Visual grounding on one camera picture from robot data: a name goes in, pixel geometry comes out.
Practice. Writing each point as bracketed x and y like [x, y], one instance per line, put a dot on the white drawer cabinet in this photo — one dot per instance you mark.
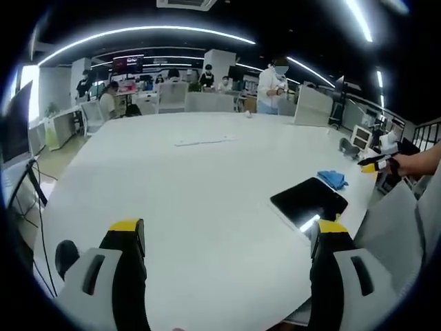
[361, 137]

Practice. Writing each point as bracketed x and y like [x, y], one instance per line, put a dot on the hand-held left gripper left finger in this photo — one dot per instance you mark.
[103, 276]

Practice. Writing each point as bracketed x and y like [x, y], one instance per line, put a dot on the white desk partition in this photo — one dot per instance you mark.
[311, 107]

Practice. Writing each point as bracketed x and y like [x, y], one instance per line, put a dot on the black tripod stand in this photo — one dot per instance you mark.
[341, 103]

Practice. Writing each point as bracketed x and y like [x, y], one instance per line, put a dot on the small pinkish white object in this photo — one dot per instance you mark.
[248, 114]

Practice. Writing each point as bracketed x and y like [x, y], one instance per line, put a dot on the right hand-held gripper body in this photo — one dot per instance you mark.
[388, 145]

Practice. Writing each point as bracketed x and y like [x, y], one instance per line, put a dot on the white mesh office chair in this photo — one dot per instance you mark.
[171, 97]

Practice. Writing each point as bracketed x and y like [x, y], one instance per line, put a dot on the dark computer monitor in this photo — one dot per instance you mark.
[15, 127]

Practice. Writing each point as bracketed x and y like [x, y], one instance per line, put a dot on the black round chair back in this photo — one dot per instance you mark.
[67, 258]

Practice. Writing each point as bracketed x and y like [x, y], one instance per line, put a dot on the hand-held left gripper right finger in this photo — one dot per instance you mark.
[344, 276]

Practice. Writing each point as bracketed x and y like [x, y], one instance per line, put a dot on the green bag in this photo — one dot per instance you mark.
[51, 136]

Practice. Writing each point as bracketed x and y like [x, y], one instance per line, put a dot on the person's grey clothing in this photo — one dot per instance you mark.
[396, 227]

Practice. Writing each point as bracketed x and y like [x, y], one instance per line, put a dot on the blue cleaning cloth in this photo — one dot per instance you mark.
[332, 178]

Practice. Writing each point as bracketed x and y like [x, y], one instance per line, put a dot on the green potted plant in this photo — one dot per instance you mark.
[51, 109]

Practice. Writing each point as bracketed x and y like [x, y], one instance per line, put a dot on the ceiling air conditioner vent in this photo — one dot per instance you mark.
[185, 3]

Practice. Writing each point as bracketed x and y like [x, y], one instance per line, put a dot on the grey rounded object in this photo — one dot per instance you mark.
[348, 147]

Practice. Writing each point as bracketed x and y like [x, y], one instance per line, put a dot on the person's right hand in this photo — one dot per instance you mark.
[408, 165]

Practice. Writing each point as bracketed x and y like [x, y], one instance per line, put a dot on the black tablet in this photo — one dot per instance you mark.
[306, 201]

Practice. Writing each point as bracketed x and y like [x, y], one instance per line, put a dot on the black metal railing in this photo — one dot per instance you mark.
[427, 136]

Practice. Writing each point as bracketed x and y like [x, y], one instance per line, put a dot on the wall television screen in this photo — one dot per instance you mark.
[128, 64]

